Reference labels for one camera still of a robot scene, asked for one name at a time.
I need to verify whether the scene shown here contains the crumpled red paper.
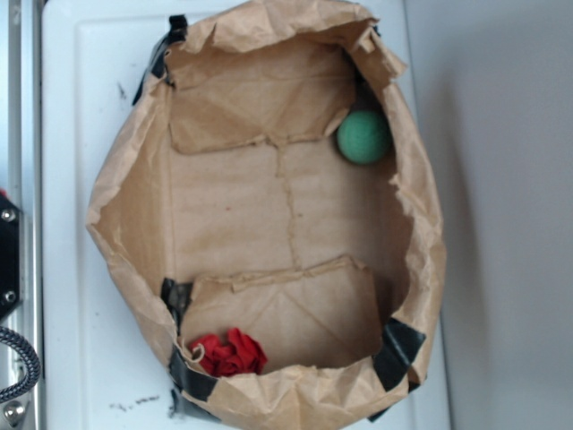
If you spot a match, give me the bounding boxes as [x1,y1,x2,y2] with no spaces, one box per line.
[187,328,268,377]

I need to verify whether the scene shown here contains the brown paper bag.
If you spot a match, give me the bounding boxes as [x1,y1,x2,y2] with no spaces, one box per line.
[86,1,446,429]

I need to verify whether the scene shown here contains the green ball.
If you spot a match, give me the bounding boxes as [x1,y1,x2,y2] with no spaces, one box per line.
[337,110,393,165]

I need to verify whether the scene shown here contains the black tape inner left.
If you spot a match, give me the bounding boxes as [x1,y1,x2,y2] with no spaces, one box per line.
[160,278,193,333]

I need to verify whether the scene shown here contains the black tape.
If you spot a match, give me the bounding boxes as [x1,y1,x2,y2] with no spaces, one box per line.
[132,14,188,106]
[372,317,427,395]
[160,278,193,333]
[168,347,222,423]

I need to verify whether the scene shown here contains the black tape bottom right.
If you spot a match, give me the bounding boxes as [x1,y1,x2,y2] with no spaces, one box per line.
[372,317,427,395]

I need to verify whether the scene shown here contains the black tape bottom left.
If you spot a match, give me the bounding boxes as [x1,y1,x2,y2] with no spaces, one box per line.
[168,347,222,423]

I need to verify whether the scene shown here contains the black tape top left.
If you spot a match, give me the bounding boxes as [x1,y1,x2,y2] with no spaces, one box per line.
[132,14,188,106]

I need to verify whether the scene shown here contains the black metal bracket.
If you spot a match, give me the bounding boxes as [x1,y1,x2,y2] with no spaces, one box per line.
[0,189,21,323]

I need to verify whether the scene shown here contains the braided black cable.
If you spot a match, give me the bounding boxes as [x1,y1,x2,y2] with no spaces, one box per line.
[0,325,42,403]

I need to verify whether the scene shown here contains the aluminium frame rail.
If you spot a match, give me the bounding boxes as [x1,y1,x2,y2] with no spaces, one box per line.
[0,0,47,430]

